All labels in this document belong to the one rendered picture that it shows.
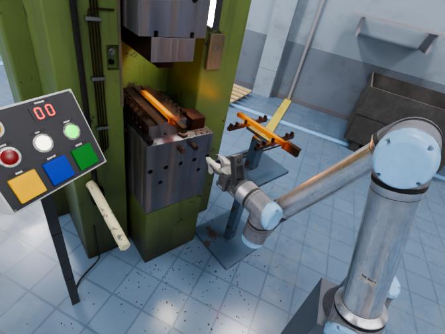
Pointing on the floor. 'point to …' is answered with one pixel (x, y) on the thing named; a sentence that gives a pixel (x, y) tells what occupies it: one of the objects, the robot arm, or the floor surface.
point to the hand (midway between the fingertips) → (212, 156)
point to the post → (59, 246)
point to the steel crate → (393, 109)
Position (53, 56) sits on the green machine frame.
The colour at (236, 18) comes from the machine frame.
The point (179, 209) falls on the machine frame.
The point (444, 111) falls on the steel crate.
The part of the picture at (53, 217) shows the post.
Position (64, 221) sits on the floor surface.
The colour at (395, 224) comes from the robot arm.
